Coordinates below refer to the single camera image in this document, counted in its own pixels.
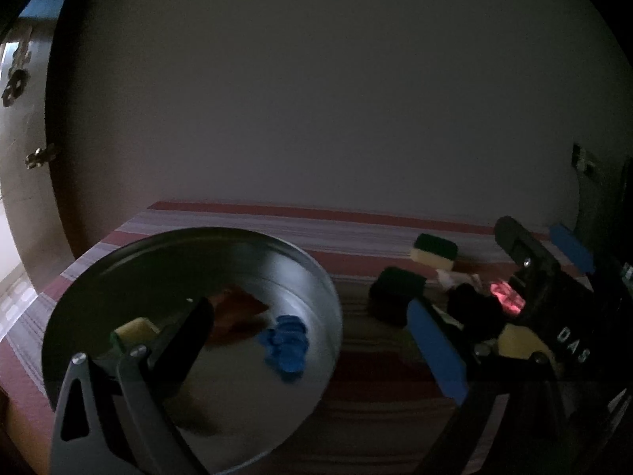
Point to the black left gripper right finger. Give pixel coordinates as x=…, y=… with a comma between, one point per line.
x=525, y=438

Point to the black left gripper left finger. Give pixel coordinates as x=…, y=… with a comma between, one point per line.
x=115, y=416

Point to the yellow green sponge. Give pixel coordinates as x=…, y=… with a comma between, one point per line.
x=136, y=332

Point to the green white snack packet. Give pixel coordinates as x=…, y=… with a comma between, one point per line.
x=234, y=310

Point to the blue crumpled object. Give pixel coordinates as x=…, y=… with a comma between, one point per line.
x=286, y=347

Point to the striped red white tablecloth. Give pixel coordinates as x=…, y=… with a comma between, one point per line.
x=381, y=412

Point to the red foil packet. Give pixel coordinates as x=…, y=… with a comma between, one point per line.
x=511, y=302

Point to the black square box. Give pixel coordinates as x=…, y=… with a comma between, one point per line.
x=390, y=294

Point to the yellow black sponge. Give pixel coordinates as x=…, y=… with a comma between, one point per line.
x=434, y=252

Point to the large metal bowl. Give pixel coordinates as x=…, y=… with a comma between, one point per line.
x=232, y=409

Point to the wooden door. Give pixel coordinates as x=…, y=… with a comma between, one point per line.
x=27, y=193

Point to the wall power outlet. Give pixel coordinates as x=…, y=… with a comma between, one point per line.
x=582, y=159

